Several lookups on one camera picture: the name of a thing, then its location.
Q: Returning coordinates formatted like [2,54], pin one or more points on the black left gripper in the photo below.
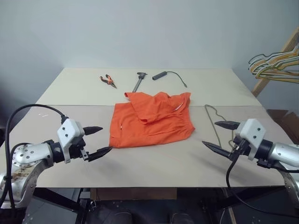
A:
[76,148]

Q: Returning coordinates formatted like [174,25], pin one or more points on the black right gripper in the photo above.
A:
[240,148]

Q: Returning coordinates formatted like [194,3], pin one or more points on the orange cloth garment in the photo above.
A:
[151,123]

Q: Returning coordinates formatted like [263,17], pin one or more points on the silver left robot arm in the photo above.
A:
[28,154]

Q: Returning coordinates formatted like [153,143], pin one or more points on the brown board under table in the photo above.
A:
[133,193]

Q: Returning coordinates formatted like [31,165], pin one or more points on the wooden clothes rack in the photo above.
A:
[261,85]

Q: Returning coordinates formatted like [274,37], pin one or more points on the black digital caliper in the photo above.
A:
[138,82]

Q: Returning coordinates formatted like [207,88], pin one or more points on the dark rounded shape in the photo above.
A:
[183,219]

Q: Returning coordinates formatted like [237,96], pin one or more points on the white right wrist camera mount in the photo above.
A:
[251,131]

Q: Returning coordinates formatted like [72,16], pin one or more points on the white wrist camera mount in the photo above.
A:
[69,130]
[251,131]

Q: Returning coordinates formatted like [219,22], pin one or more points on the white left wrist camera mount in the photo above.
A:
[69,130]

